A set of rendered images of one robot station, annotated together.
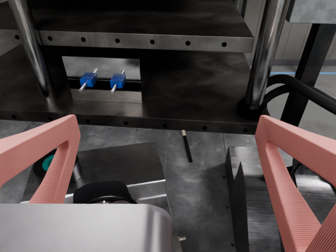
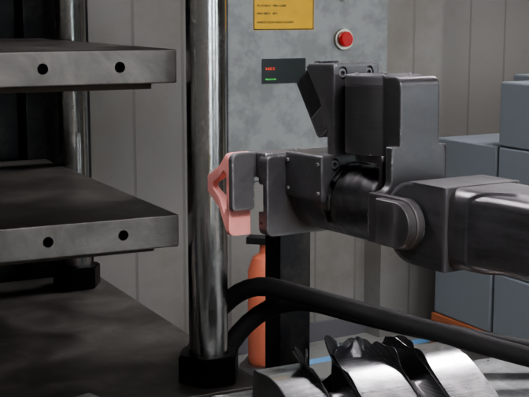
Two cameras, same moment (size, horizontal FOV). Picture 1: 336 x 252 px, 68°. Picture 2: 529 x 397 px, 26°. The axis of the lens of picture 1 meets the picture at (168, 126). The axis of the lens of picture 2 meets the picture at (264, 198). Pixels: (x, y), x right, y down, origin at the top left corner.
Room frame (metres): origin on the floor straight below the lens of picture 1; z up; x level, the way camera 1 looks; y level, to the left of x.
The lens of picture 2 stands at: (-0.76, 0.52, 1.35)
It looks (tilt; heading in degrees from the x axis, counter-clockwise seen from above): 9 degrees down; 329
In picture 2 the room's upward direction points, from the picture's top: straight up
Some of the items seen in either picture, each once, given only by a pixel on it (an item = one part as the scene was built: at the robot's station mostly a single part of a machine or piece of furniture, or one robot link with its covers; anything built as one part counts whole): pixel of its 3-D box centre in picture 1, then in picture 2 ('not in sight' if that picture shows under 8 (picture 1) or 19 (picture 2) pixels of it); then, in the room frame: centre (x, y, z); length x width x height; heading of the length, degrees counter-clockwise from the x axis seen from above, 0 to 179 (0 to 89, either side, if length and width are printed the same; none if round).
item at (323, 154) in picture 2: not in sight; (333, 128); (-0.01, 0.00, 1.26); 0.07 x 0.06 x 0.11; 90
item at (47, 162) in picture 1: (58, 168); not in sight; (0.33, 0.21, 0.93); 0.08 x 0.08 x 0.04
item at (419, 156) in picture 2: not in sight; (405, 156); (-0.11, 0.00, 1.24); 0.12 x 0.09 x 0.12; 0
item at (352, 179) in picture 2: not in sight; (379, 196); (-0.07, 0.00, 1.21); 0.07 x 0.06 x 0.07; 0
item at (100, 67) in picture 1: (120, 55); not in sight; (1.06, 0.21, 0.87); 0.50 x 0.27 x 0.17; 175
